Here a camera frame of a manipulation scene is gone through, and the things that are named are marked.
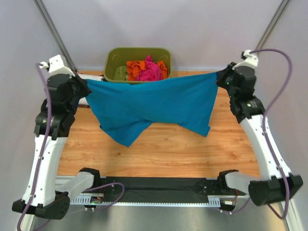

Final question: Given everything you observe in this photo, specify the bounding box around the blue t shirt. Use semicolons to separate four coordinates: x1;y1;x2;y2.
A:
86;72;218;147

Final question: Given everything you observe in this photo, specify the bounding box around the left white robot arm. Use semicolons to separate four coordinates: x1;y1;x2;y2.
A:
12;74;101;220

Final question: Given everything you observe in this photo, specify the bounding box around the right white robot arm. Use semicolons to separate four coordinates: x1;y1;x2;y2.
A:
217;63;303;206

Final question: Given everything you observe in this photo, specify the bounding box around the folded white t shirt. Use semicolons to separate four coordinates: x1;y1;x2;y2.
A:
78;74;104;81

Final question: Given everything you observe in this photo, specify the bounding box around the orange t shirt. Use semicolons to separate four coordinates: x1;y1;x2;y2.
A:
126;61;168;81

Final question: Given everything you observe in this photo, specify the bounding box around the pink t shirt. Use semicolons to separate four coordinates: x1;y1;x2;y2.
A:
136;55;165;81

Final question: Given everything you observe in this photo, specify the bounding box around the black cloth strip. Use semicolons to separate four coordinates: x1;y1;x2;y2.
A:
116;177;208;203

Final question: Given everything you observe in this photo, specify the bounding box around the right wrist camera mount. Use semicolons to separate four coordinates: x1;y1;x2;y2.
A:
232;50;258;70

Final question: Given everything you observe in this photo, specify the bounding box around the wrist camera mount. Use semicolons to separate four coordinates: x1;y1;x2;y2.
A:
39;54;75;77
232;50;258;70

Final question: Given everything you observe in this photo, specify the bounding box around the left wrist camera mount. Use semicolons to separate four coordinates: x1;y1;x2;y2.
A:
39;54;75;77

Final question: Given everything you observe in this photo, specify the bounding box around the aluminium frame rail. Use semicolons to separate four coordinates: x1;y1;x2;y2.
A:
54;175;253;199

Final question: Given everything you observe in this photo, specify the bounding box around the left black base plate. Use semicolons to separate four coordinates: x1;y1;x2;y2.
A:
94;177;121;194

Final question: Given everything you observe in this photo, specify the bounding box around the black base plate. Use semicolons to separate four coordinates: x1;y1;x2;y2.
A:
94;177;121;194
196;178;245;196

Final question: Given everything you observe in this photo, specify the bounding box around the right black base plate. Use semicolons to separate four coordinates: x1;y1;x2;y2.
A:
196;178;245;196

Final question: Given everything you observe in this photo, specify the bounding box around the white slotted cable duct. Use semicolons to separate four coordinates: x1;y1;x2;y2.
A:
70;194;235;208

